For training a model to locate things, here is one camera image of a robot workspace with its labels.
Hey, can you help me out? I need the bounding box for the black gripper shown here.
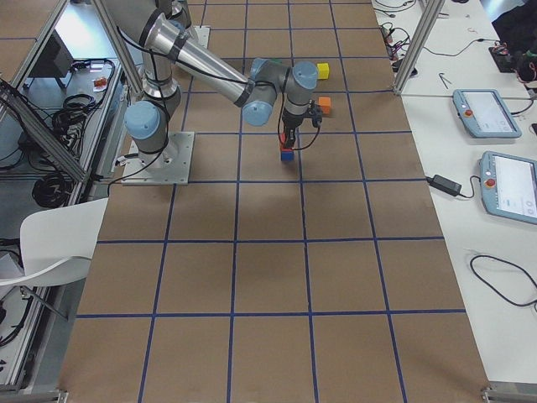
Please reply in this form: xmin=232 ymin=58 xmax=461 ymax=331
xmin=282 ymin=112 xmax=303 ymax=133

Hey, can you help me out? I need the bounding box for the red wooden block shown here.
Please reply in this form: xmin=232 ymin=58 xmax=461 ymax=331
xmin=279 ymin=132 xmax=295 ymax=152

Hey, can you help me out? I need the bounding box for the blue wooden block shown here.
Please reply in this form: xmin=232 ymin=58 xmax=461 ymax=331
xmin=280 ymin=149 xmax=295 ymax=162

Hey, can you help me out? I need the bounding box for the orange wooden block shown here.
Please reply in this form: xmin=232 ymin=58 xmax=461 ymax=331
xmin=317 ymin=97 xmax=332 ymax=116

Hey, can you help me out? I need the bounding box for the yellow wooden block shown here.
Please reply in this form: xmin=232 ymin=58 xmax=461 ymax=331
xmin=316 ymin=62 xmax=331 ymax=81

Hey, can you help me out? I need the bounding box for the black power adapter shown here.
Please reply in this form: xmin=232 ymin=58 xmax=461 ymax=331
xmin=426 ymin=175 xmax=461 ymax=196

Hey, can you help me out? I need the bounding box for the upper teach pendant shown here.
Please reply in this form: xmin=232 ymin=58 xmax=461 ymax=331
xmin=452 ymin=89 xmax=522 ymax=139

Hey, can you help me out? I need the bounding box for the teach pendant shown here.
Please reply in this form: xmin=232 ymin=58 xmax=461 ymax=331
xmin=452 ymin=89 xmax=522 ymax=139
xmin=479 ymin=151 xmax=536 ymax=224

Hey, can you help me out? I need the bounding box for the lower teach pendant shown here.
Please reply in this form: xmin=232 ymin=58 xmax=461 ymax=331
xmin=479 ymin=151 xmax=536 ymax=224

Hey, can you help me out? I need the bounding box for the white chair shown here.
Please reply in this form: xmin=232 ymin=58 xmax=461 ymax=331
xmin=1 ymin=198 xmax=108 ymax=286

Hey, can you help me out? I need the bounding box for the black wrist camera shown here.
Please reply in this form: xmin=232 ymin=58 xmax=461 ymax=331
xmin=308 ymin=101 xmax=323 ymax=129

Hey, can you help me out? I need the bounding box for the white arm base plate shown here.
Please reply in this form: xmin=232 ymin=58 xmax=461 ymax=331
xmin=121 ymin=132 xmax=195 ymax=186
xmin=187 ymin=25 xmax=211 ymax=50

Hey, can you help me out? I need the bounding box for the aluminium frame post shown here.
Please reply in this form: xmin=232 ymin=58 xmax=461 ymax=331
xmin=393 ymin=0 xmax=445 ymax=96

